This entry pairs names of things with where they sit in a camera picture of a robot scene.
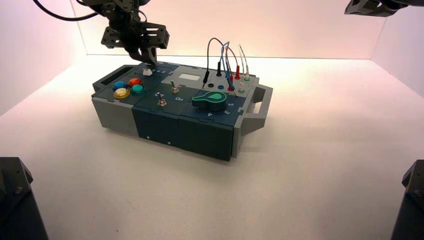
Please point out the green jack socket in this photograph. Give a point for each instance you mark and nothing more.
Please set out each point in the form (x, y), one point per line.
(246, 79)
(242, 90)

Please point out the black jack socket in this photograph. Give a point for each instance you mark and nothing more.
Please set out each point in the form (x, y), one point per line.
(210, 85)

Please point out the teal dome push button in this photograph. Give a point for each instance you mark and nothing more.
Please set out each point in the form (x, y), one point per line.
(137, 89)

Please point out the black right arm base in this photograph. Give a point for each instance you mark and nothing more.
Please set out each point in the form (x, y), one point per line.
(410, 205)

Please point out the blue dome push button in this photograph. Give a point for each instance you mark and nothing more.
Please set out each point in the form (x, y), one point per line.
(119, 85)

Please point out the gray and teal control box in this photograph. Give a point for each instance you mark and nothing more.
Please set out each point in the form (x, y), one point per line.
(155, 124)

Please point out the white slider knob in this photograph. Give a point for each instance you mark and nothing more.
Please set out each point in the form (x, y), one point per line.
(146, 72)

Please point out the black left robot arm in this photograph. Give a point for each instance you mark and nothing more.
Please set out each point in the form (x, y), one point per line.
(116, 6)

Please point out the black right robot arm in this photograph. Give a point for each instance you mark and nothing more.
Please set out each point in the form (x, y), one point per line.
(410, 2)

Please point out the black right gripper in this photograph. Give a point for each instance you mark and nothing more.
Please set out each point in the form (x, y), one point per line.
(371, 7)

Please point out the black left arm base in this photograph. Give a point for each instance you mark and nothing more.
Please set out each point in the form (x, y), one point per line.
(16, 205)

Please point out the green rotary selector knob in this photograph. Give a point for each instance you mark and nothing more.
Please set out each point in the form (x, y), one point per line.
(208, 101)

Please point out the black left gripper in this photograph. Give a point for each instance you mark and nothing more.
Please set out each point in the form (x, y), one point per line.
(132, 33)

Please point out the red dome push button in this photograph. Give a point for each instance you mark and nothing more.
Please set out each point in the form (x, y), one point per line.
(134, 82)

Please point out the white display screen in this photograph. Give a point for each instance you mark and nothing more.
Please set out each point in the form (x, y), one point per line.
(189, 77)

